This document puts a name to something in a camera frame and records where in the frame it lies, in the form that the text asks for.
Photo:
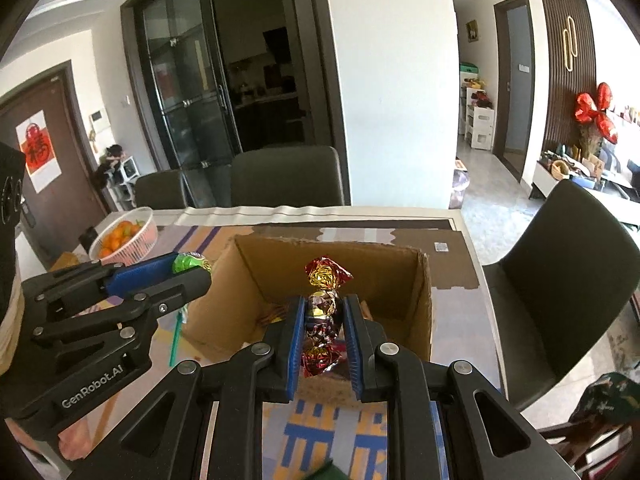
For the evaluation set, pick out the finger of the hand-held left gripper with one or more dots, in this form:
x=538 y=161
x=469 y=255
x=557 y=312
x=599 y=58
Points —
x=140 y=275
x=190 y=285

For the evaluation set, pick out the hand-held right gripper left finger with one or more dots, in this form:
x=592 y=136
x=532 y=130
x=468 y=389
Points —
x=295 y=350

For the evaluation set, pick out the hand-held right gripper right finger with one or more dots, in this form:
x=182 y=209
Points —
x=352 y=350

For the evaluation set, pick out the large green lollipop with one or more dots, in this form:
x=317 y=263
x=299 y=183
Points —
x=192 y=262

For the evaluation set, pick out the red gold foil candy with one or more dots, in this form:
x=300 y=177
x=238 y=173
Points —
x=322 y=305

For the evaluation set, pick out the brown cardboard box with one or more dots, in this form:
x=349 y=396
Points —
x=395 y=305

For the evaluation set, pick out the pink plastic basket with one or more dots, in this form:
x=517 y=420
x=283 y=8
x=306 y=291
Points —
x=142 y=244

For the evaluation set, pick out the pile of oranges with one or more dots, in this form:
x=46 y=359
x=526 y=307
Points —
x=117 y=235

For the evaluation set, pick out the yellow woven mat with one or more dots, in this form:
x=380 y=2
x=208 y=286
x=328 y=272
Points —
x=67 y=261

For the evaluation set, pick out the small white shelf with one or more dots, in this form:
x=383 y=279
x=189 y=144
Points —
x=125 y=182

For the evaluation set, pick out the dark plush toy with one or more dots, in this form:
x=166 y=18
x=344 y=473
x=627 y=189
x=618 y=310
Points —
x=111 y=160

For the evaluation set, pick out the red and white door poster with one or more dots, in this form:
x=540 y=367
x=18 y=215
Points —
x=37 y=150

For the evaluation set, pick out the brown entrance door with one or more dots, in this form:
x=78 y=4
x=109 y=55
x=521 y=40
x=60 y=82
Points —
x=72 y=125

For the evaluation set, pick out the purple plastic bag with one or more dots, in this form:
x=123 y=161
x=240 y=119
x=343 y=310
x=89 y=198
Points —
x=459 y=187

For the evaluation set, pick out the black framed glass door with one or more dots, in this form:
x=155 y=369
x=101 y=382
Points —
x=190 y=85

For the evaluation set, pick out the wooden chair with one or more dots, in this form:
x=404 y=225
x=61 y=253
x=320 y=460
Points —
x=585 y=440

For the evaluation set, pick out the white drawer unit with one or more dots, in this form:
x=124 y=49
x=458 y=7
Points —
x=480 y=130

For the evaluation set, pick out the white low cabinet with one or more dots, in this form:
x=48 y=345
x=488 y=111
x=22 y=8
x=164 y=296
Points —
x=545 y=180

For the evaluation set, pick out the green floral cloth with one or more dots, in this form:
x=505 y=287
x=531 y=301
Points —
x=607 y=400

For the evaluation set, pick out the brown interior door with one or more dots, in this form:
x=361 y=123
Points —
x=517 y=85

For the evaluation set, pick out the red bow balloon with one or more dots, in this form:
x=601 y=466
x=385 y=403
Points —
x=587 y=110

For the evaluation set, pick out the small framed picture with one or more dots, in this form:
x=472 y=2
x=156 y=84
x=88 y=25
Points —
x=471 y=31

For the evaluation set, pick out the white wall intercom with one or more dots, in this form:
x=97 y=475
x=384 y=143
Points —
x=100 y=121

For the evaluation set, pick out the gold wall ornament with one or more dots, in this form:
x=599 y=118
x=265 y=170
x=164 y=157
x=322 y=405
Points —
x=570 y=42

